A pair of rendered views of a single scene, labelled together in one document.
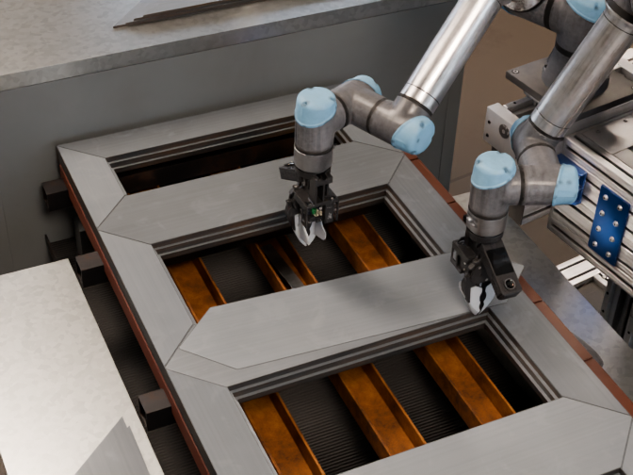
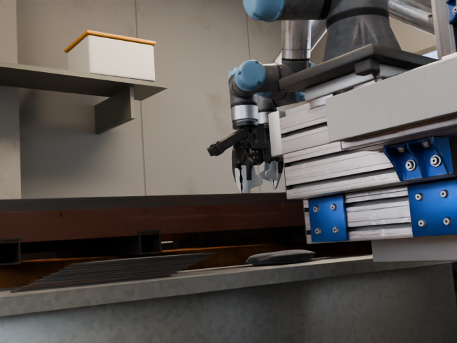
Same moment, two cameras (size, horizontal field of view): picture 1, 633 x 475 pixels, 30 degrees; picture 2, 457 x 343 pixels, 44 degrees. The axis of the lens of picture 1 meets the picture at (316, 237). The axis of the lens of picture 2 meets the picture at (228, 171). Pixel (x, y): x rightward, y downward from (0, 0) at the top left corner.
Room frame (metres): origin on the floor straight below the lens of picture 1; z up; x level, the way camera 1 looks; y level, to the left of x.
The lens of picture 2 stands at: (1.58, -1.86, 0.74)
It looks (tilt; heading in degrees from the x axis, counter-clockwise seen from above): 7 degrees up; 86
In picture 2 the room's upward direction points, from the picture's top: 4 degrees counter-clockwise
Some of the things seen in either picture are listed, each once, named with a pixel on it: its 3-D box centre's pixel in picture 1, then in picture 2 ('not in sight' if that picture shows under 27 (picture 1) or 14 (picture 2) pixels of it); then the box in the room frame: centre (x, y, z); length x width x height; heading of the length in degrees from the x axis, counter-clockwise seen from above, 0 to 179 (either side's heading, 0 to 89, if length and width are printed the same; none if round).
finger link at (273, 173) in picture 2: (317, 230); (272, 174); (1.86, 0.00, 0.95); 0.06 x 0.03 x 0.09; 27
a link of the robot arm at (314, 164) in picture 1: (315, 155); (267, 120); (1.86, 0.01, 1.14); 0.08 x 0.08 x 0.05
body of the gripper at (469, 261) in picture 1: (479, 248); (249, 144); (1.75, -0.31, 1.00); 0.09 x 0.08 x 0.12; 26
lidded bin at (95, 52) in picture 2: not in sight; (110, 64); (1.09, 1.98, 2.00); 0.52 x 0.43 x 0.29; 34
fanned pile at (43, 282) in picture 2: not in sight; (112, 270); (1.42, -0.73, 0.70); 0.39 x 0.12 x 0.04; 26
